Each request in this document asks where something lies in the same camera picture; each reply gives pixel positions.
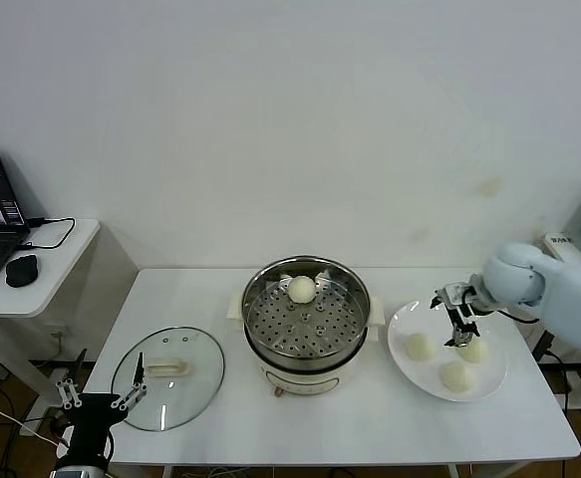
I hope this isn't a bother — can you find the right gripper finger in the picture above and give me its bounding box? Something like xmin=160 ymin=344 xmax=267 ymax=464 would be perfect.
xmin=429 ymin=282 xmax=468 ymax=310
xmin=441 ymin=306 xmax=481 ymax=349

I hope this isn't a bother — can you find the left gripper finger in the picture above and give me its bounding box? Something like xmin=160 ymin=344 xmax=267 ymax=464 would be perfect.
xmin=54 ymin=348 xmax=88 ymax=410
xmin=110 ymin=352 xmax=149 ymax=412

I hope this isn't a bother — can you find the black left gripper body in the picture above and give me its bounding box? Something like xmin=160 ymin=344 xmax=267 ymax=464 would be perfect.
xmin=68 ymin=392 xmax=122 ymax=449

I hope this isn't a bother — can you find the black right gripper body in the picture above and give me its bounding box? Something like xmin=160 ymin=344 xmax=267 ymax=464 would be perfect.
xmin=461 ymin=284 xmax=490 ymax=320

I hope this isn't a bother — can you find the white steamed baozi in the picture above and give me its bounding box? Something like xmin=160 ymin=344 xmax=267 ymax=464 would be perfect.
xmin=402 ymin=332 xmax=437 ymax=360
xmin=287 ymin=276 xmax=317 ymax=306
xmin=456 ymin=339 xmax=488 ymax=364
xmin=437 ymin=361 xmax=473 ymax=392

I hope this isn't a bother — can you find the round glass pot lid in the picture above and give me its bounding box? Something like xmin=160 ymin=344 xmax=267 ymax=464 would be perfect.
xmin=111 ymin=326 xmax=226 ymax=432

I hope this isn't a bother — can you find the perforated steel steamer basket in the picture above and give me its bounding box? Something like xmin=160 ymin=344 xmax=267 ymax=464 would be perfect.
xmin=242 ymin=255 xmax=372 ymax=367

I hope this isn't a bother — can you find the steel steamer pot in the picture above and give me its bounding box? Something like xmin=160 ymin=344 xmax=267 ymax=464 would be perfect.
xmin=226 ymin=292 xmax=387 ymax=399

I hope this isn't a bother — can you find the round white plate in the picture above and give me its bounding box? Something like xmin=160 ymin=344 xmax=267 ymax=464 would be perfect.
xmin=387 ymin=299 xmax=509 ymax=403

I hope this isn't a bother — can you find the white side table with mouse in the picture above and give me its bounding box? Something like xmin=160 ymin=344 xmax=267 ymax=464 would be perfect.
xmin=0 ymin=217 xmax=103 ymax=407

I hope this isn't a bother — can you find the black computer mouse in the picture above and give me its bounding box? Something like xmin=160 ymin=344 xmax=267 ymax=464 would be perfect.
xmin=5 ymin=254 xmax=40 ymax=289

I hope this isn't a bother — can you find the black cable with adapter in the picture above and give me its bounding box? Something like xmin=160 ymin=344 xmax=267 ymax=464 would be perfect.
xmin=531 ymin=318 xmax=573 ymax=414

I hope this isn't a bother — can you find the black looped laptop cable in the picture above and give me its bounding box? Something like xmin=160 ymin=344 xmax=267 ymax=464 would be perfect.
xmin=18 ymin=216 xmax=79 ymax=251

